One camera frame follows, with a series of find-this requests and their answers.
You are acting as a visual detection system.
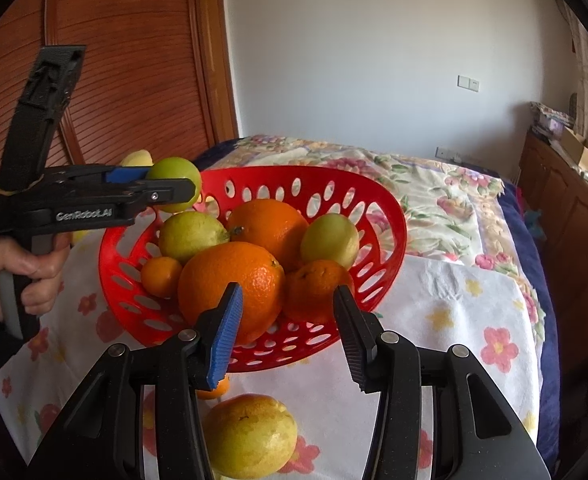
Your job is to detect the white fruit-print cloth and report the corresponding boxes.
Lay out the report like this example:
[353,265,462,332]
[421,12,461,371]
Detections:
[0,200,542,480]

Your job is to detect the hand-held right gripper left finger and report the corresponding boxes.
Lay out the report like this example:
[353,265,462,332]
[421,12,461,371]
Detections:
[26,281,245,480]

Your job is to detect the patterned beige curtain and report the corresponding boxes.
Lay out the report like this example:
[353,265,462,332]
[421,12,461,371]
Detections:
[568,10,588,146]

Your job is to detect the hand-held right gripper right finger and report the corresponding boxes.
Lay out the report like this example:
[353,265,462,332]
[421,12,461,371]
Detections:
[333,285,552,480]

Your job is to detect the bumpy mandarin orange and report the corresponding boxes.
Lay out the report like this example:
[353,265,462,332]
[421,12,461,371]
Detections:
[285,259,355,325]

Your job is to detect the large yellow-orange citrus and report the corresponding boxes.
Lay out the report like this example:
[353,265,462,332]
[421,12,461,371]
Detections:
[203,394,299,480]

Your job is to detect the green apple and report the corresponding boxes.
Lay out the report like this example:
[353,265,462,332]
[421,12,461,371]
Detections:
[146,156,203,214]

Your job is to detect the small tangerine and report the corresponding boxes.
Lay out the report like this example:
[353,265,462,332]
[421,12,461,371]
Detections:
[140,256,183,298]
[194,374,231,401]

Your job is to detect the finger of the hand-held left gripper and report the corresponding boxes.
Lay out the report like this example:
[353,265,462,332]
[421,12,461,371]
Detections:
[74,165,151,185]
[119,178,197,213]

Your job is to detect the cardboard box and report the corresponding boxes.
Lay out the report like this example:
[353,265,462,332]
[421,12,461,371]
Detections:
[558,127,588,171]

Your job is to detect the wooden wardrobe door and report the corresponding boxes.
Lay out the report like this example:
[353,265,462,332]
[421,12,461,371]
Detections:
[0,0,239,196]

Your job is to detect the floral bed blanket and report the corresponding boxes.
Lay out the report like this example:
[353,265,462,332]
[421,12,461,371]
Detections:
[194,134,560,471]

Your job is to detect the red perforated plastic basket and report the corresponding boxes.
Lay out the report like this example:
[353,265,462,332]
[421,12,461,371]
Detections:
[98,165,409,373]

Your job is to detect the pile of folded cloths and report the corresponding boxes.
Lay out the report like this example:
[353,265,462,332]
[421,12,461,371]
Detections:
[530,101,574,136]

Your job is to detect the yellow plush toy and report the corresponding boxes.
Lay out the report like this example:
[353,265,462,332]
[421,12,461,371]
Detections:
[119,149,153,168]

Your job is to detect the large orange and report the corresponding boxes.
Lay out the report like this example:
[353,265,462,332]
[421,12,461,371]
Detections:
[177,241,287,346]
[226,198,309,273]

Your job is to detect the yellow-green round fruit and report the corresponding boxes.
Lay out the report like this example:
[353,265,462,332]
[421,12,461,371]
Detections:
[300,212,361,271]

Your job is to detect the person's left hand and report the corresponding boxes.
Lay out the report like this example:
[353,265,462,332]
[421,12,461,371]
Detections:
[0,232,72,322]

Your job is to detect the yellow lemon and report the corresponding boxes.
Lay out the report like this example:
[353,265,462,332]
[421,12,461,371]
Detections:
[159,210,231,264]

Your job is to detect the wooden cabinet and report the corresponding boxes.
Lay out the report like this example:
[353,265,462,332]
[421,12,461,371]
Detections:
[518,130,588,361]

